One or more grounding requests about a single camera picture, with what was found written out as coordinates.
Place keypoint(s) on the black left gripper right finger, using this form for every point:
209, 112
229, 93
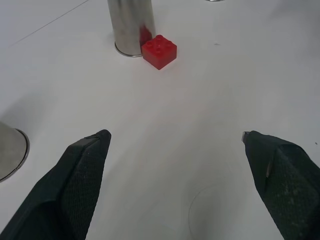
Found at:
285, 190

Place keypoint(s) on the red toy building brick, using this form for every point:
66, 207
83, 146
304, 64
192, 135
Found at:
159, 52

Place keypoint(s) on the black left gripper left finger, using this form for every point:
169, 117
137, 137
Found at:
65, 190

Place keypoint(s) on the stainless steel cup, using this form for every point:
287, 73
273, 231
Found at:
132, 25
10, 152

